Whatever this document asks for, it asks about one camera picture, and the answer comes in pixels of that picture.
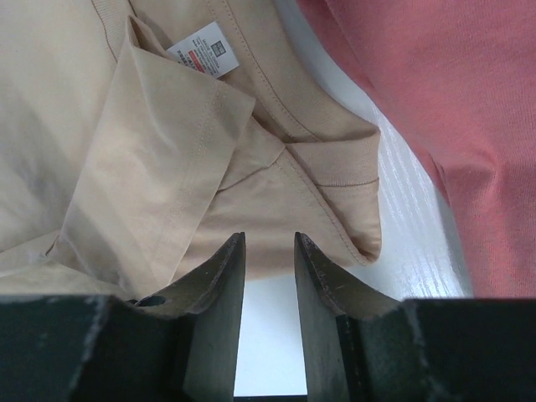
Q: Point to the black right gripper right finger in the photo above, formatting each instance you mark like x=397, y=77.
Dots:
x=361, y=345

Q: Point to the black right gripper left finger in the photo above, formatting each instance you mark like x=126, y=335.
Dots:
x=178, y=344

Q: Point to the beige t shirt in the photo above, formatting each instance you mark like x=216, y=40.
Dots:
x=137, y=136

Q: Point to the pink folded t shirt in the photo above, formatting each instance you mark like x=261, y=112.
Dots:
x=456, y=79

